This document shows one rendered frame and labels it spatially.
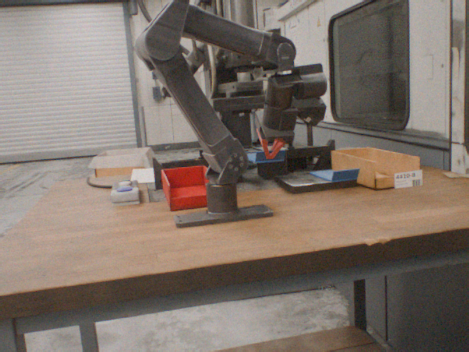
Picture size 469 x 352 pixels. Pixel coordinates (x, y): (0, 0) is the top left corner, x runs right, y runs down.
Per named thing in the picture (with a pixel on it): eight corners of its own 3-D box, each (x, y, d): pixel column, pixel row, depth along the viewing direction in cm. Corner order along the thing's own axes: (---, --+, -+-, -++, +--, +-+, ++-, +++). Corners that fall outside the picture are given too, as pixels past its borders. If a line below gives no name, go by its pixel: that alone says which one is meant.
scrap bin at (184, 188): (170, 211, 105) (167, 185, 104) (162, 191, 130) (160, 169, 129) (222, 205, 108) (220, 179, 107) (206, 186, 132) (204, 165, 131)
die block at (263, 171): (220, 185, 132) (218, 158, 131) (214, 179, 141) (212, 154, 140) (287, 177, 136) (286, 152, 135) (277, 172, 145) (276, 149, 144)
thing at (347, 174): (333, 183, 114) (333, 171, 113) (309, 174, 129) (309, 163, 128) (360, 179, 115) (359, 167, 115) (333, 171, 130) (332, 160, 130)
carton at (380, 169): (375, 194, 112) (374, 161, 111) (331, 177, 136) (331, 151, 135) (422, 188, 114) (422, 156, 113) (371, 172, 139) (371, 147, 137)
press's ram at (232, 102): (214, 123, 128) (206, 10, 123) (200, 119, 153) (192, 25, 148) (277, 117, 131) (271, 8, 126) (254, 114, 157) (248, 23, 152)
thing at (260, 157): (257, 163, 108) (256, 151, 108) (241, 155, 123) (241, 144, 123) (285, 161, 110) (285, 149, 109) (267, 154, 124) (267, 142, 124)
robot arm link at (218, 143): (241, 161, 100) (156, 24, 90) (254, 165, 94) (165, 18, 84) (218, 179, 99) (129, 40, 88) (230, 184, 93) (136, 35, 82)
